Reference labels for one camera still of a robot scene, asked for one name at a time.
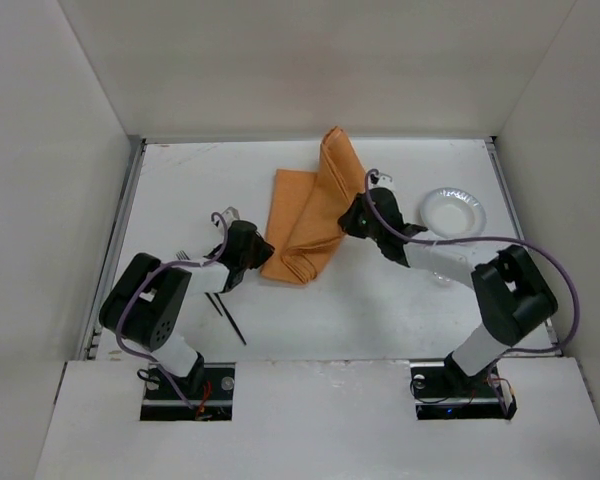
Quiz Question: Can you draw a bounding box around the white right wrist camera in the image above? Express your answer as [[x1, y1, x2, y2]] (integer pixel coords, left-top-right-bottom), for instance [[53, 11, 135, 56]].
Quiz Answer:
[[370, 171, 395, 191]]

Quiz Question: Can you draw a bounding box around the black plastic knife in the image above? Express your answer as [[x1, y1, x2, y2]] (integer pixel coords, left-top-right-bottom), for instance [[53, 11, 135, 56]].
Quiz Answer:
[[205, 293, 247, 346]]

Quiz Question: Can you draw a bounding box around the black plastic fork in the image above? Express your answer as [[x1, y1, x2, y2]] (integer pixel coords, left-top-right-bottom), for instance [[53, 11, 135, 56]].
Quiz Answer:
[[176, 250, 190, 262]]

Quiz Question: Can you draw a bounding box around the white paper bowl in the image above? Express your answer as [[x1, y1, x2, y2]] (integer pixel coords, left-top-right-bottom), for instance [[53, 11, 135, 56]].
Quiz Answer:
[[419, 187, 487, 239]]

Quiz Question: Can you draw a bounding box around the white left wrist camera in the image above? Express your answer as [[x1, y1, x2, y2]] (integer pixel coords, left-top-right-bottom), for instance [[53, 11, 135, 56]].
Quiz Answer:
[[212, 206, 240, 231]]

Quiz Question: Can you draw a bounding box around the orange cloth placemat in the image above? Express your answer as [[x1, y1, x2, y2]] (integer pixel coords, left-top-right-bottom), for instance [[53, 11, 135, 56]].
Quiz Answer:
[[261, 126, 365, 285]]

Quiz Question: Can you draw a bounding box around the clear plastic cup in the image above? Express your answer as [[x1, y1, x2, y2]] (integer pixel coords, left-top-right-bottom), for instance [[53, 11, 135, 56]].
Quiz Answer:
[[432, 272, 454, 288]]

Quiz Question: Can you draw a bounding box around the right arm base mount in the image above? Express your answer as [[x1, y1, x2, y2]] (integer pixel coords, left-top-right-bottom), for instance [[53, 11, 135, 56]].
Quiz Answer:
[[409, 362, 518, 421]]

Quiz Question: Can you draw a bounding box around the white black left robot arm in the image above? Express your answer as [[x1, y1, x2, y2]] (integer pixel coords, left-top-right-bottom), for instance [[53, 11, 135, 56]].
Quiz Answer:
[[99, 220, 275, 402]]

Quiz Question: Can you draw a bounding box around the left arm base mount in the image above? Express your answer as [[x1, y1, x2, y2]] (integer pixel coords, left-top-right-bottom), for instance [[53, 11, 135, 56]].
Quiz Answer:
[[137, 363, 236, 422]]

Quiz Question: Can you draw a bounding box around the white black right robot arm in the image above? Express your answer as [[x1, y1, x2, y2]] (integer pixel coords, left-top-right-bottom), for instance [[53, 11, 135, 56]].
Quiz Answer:
[[338, 187, 558, 396]]

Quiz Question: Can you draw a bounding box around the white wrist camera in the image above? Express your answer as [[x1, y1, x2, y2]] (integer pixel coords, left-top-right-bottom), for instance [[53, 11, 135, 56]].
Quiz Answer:
[[370, 171, 395, 191], [212, 206, 240, 231]]

